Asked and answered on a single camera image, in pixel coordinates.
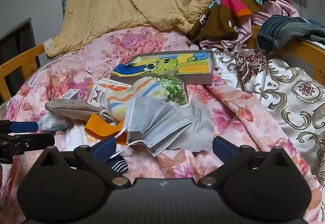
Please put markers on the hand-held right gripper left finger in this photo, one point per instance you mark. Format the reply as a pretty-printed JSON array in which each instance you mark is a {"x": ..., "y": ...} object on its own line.
[{"x": 105, "y": 148}]

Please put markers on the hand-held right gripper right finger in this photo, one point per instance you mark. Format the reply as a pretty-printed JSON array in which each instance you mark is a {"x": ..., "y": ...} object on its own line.
[{"x": 224, "y": 147}]

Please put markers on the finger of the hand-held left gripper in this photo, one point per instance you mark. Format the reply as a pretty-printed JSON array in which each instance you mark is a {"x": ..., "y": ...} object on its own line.
[
  {"x": 30, "y": 142},
  {"x": 22, "y": 126}
]

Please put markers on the navy striped sock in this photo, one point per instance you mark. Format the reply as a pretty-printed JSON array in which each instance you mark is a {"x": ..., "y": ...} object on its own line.
[{"x": 120, "y": 164}]

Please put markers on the white quilted cloth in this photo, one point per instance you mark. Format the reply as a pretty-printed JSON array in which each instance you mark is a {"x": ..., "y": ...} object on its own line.
[{"x": 78, "y": 136}]

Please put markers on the white cartoon print packet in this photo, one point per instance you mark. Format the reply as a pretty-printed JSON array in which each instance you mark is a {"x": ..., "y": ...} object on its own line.
[{"x": 97, "y": 97}]

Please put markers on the blue face mask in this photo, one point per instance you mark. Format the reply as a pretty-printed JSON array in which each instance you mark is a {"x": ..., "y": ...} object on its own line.
[{"x": 157, "y": 127}]

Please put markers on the pastel striped sock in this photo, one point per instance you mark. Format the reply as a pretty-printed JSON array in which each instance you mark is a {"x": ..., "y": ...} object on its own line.
[{"x": 142, "y": 89}]

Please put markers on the grey cardboard box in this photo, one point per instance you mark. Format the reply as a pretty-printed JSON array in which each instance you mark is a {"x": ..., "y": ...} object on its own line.
[{"x": 198, "y": 78}]

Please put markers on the orange cloth piece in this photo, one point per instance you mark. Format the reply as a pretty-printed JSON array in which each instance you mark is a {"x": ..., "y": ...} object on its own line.
[{"x": 96, "y": 125}]

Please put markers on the grey cloth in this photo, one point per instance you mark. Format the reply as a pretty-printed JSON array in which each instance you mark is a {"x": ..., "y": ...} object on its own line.
[{"x": 198, "y": 122}]

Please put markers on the small white blue box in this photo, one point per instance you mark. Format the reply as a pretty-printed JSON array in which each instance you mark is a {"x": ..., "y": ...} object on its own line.
[{"x": 71, "y": 94}]

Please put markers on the bag of green pieces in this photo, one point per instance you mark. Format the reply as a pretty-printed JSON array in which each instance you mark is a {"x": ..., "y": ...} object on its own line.
[{"x": 175, "y": 91}]

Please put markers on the cream ornate patterned blanket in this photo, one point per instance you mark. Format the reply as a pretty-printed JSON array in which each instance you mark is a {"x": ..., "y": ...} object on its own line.
[{"x": 279, "y": 81}]

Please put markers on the dark wooden door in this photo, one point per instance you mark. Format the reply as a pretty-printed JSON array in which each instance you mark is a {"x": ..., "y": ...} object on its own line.
[{"x": 15, "y": 36}]

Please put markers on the colourful striped brown garment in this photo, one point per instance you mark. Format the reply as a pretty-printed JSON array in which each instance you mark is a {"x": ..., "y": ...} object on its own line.
[{"x": 218, "y": 20}]

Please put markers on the blue denim jeans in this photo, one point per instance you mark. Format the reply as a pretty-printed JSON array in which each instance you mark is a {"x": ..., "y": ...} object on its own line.
[{"x": 279, "y": 28}]

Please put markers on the lilac cloth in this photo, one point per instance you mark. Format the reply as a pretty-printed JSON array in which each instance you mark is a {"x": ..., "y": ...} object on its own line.
[{"x": 276, "y": 8}]

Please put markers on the wooden bed frame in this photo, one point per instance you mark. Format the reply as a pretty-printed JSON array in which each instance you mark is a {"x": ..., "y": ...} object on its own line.
[{"x": 22, "y": 57}]

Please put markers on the wooden bed rail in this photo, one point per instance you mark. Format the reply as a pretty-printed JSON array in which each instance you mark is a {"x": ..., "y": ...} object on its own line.
[{"x": 304, "y": 51}]

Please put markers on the teal wall hanging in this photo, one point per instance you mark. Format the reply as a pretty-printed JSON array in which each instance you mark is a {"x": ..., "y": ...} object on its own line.
[{"x": 64, "y": 0}]

